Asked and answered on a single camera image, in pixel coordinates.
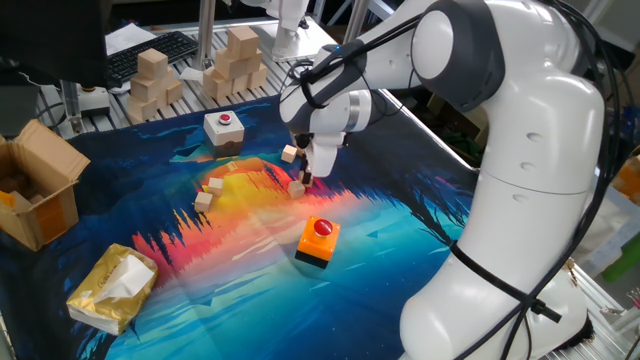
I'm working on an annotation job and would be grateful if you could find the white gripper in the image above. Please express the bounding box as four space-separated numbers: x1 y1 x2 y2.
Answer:
300 130 347 188

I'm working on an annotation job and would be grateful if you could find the orange box with red button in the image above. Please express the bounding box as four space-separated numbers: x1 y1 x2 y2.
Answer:
293 214 342 270

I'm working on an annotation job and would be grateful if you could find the white box with red button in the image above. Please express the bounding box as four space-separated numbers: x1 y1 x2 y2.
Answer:
202 110 246 160

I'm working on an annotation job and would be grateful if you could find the colourful forest print cloth mat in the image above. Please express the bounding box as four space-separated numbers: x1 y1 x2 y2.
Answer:
0 92 479 360

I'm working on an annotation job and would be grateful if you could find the tan wooden crate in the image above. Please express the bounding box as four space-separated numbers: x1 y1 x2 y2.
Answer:
427 92 491 149

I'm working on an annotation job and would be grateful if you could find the black computer keyboard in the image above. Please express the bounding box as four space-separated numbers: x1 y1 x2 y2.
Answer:
105 30 199 89

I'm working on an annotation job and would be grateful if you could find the white device with brown knob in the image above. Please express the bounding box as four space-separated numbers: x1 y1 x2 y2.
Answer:
77 85 112 119

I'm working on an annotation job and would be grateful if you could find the white paper sheet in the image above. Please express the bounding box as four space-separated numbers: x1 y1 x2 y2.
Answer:
103 22 159 56

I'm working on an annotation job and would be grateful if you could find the gold tissue pack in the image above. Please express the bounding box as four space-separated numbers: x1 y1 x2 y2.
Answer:
65 242 160 337

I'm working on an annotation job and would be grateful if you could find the open brown cardboard box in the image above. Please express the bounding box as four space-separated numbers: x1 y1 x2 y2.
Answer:
0 118 92 252

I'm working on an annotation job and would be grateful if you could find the black computer monitor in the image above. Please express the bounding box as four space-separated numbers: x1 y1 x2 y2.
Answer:
0 0 110 90

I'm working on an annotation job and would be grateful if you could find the dark grey stand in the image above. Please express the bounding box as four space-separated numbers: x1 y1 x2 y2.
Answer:
0 82 42 139

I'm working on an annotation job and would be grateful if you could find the black fluffy duster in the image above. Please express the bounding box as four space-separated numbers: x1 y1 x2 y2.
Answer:
549 304 596 351

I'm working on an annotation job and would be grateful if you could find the orange yellow box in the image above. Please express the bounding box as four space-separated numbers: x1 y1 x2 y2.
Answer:
612 149 640 206

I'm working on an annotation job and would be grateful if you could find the green plastic object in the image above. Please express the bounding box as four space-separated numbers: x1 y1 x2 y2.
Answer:
602 239 640 284

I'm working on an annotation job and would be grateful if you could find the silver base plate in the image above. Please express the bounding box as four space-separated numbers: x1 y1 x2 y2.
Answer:
249 17 337 64

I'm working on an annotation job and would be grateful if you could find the short aluminium post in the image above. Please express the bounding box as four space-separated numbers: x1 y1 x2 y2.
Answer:
60 79 84 135

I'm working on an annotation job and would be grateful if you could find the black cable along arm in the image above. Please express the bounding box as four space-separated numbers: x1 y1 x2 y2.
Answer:
277 0 626 360

